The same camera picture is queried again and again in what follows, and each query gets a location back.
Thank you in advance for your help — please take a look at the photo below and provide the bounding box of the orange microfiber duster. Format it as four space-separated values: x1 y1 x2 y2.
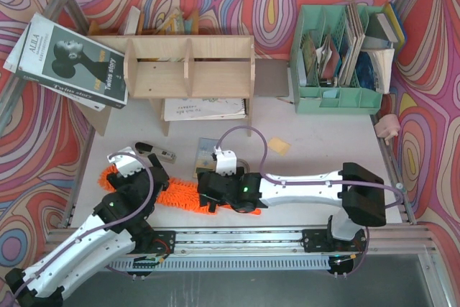
96 165 262 216

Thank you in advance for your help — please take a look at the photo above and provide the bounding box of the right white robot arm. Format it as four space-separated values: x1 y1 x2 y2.
197 162 387 241

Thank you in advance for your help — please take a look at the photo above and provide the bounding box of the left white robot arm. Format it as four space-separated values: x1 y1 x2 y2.
1 152 169 306

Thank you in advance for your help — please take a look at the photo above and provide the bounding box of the wooden bookshelf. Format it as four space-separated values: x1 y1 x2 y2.
91 35 256 135

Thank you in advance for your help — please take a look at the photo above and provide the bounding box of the grey black stapler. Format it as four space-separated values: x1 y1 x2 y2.
134 142 176 164

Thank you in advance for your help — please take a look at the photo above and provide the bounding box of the white notebook under shelf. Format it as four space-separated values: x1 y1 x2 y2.
164 98 247 122

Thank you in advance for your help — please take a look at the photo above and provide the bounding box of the yellow sticky note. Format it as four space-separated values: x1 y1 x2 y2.
268 137 291 156

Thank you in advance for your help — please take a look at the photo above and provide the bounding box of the pencil by organizer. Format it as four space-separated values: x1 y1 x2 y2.
276 97 294 104

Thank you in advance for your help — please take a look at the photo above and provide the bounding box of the brown board behind shelf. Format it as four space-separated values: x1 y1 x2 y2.
254 59 289 97

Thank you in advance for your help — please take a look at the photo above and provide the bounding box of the black Twins story book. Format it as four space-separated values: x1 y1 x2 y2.
17 14 128 109

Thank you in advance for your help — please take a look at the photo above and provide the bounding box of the green desk organizer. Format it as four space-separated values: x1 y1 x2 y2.
290 4 382 115

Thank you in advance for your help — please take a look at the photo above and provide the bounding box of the white book under Twins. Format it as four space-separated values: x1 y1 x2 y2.
3 12 106 111

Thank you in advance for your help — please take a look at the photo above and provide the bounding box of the grey hardcover book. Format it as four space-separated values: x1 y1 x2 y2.
363 13 398 49

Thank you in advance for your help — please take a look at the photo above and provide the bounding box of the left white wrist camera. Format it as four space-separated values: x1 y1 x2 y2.
107 147 147 178

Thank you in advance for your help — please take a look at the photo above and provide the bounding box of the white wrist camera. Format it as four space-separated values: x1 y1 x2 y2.
107 147 147 178
213 147 237 176

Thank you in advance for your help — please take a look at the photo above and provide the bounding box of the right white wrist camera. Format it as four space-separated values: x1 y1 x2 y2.
213 147 237 176

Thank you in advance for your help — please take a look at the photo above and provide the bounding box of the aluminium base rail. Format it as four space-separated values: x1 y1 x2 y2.
45 226 438 272

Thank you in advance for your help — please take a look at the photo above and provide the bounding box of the pink wall hook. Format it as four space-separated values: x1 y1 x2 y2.
374 114 400 145

